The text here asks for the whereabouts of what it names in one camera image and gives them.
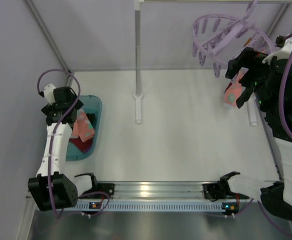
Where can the teal transparent plastic bin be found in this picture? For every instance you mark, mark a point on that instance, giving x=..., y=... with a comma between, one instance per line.
x=92, y=104

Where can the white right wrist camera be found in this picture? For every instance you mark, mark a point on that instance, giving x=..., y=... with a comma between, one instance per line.
x=283, y=53

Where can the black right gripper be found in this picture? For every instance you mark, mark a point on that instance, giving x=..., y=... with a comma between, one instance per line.
x=247, y=72

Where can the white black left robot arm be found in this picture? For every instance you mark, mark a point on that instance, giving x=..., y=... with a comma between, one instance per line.
x=51, y=170

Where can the lilac round clip hanger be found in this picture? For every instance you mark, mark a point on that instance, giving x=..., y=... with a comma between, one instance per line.
x=212, y=33

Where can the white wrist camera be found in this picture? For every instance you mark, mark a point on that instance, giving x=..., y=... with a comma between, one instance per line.
x=283, y=53
x=48, y=93

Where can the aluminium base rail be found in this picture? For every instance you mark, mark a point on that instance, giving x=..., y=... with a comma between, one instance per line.
x=144, y=190

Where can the white grey rack pole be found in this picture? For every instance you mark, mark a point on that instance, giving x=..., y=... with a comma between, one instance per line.
x=138, y=95

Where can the pink patterned sock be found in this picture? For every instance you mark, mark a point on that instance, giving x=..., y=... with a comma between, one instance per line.
x=82, y=128
x=233, y=91

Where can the black sock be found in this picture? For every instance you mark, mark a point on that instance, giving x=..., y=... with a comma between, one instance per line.
x=91, y=117

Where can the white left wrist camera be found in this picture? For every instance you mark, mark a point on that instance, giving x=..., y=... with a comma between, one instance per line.
x=48, y=93

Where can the grey slotted cable duct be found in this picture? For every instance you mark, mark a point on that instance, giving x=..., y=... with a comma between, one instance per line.
x=87, y=206

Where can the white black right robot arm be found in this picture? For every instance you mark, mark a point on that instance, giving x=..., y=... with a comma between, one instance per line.
x=272, y=87

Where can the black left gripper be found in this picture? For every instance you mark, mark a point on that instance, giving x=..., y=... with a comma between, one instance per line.
x=46, y=109

